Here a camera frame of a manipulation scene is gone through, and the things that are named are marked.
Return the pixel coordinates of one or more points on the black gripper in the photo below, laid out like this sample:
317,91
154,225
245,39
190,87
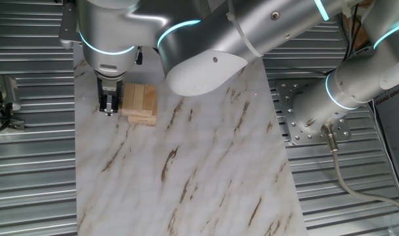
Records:
101,86

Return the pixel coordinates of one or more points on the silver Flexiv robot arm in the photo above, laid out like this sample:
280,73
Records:
219,39

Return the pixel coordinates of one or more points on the grey clamp device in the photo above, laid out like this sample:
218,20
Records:
17,124

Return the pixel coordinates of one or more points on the white marble pattern mat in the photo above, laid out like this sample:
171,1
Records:
202,164

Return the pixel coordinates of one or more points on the brown wooden board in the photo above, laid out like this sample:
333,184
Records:
362,39

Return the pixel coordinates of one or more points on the white paper with red text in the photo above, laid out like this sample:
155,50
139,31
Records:
396,131

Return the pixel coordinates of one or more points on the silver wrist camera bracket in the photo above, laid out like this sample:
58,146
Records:
68,29

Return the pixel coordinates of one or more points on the silver depth camera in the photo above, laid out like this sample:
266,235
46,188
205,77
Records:
10,93

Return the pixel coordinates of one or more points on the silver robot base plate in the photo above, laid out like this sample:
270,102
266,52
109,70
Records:
286,98

